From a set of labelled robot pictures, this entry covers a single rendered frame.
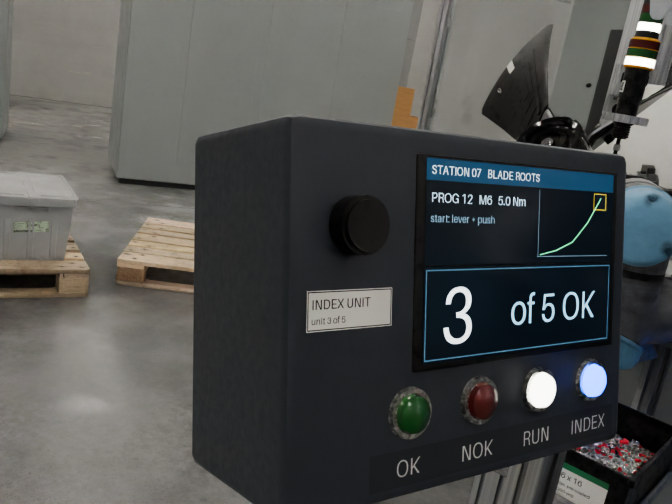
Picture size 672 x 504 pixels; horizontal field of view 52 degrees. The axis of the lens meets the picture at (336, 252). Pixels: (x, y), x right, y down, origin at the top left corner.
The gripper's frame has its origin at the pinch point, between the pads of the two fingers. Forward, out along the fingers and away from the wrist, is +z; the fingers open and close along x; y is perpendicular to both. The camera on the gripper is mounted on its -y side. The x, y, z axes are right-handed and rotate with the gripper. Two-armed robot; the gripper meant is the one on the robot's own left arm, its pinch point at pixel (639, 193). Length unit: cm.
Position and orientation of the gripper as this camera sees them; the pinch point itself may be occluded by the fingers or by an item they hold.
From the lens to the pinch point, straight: 108.4
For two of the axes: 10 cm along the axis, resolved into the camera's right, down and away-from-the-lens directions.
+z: 3.3, -1.8, 9.3
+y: -9.4, -1.4, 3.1
